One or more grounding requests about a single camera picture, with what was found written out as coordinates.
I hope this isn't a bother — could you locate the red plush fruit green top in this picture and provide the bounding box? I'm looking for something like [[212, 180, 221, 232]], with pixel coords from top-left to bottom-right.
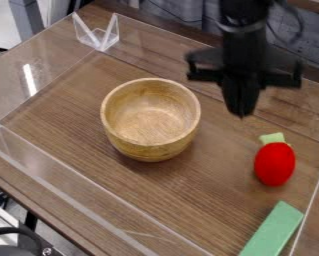
[[254, 132, 297, 187]]

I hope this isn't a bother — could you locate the clear acrylic corner bracket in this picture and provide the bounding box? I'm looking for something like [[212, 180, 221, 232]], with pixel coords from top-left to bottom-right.
[[73, 12, 121, 52]]

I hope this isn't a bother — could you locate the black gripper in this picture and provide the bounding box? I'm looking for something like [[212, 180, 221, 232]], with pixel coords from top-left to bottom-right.
[[186, 27, 304, 117]]

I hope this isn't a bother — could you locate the black device bottom left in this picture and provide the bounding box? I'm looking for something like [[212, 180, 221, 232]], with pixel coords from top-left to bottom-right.
[[0, 227, 66, 256]]

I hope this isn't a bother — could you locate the green rectangular block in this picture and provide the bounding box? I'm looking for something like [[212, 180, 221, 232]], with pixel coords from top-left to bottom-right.
[[238, 201, 304, 256]]

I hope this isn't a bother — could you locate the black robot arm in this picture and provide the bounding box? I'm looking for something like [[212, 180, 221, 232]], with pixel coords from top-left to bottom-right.
[[185, 0, 305, 118]]

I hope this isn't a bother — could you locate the black cable bottom left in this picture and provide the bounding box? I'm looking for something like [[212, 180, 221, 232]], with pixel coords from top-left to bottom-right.
[[0, 226, 43, 256]]

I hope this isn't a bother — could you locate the grey post top left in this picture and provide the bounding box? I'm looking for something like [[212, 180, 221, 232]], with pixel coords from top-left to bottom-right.
[[9, 0, 45, 41]]

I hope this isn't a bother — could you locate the wooden bowl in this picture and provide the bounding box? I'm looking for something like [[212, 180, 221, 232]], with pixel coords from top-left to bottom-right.
[[101, 78, 202, 162]]

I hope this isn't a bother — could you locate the clear acrylic enclosure wall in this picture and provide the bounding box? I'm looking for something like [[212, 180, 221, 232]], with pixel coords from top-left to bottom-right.
[[0, 5, 319, 256]]

